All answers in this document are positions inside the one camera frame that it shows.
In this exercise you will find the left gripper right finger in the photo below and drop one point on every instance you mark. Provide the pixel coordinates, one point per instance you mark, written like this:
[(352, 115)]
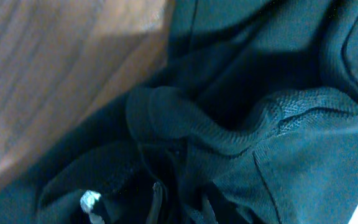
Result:
[(208, 212)]

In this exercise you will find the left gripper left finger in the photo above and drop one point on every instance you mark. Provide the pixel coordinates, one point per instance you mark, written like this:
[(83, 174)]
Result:
[(156, 204)]

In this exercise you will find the black polo shirt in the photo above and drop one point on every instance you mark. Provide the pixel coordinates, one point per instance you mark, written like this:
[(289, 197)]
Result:
[(257, 108)]

